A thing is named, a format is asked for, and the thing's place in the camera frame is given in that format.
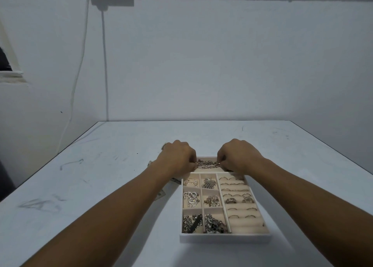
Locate white jewellery tray beige lining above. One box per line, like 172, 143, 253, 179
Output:
179, 156, 272, 244

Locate gold link chain bracelet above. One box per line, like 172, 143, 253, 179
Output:
195, 159, 222, 170

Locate person's right forearm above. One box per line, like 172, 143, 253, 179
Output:
245, 156, 373, 267

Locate person's left forearm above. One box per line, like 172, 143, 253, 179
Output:
21, 160, 183, 267

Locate rows of thin rings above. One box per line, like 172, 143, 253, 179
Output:
219, 176, 259, 219

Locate black and silver bracelet pile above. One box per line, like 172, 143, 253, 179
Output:
183, 214, 203, 234

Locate person's left hand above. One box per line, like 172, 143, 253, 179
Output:
155, 140, 199, 179

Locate gold charm cluster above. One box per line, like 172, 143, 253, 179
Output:
204, 195, 221, 207

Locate dark silver jewellery pile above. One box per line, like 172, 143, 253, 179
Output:
205, 214, 229, 234

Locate white hanging cable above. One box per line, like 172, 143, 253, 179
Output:
57, 0, 91, 155

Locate clear plastic packet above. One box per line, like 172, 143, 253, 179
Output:
156, 177, 182, 201

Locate person's right hand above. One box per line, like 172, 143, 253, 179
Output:
216, 139, 266, 177

